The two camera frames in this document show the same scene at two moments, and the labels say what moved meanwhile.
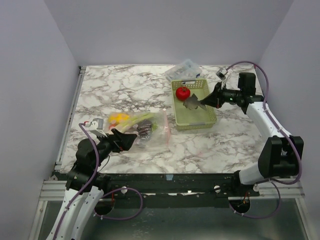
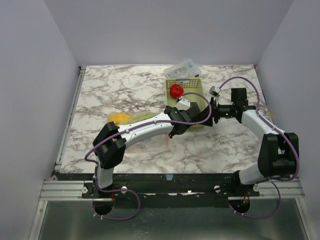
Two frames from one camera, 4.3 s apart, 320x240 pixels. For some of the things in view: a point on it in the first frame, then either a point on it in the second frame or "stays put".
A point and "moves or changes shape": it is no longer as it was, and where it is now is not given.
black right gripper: (218, 95) -> (215, 110)
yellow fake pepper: (114, 118) stays put
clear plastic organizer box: (188, 69) stays put
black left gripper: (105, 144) -> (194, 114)
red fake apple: (183, 93) moves or changes shape
